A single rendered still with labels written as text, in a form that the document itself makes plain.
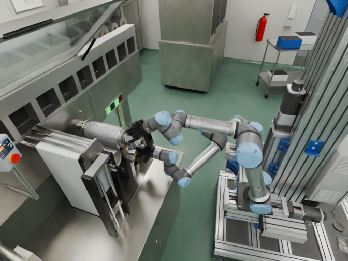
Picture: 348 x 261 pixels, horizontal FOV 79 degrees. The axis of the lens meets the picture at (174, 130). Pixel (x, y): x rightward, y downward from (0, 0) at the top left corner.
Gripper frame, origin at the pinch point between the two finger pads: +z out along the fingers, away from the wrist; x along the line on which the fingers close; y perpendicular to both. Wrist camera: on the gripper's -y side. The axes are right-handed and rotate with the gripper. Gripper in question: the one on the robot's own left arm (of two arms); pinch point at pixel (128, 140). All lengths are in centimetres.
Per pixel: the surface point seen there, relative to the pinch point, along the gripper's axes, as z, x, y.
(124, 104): 64, -79, 7
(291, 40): -73, -303, -91
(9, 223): 38, 59, 12
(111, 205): 0.3, 35.5, -13.1
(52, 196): 45, 35, 4
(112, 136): 4.6, 2.8, 8.0
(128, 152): 4.3, 2.7, -6.0
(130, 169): 15.4, 3.3, -17.9
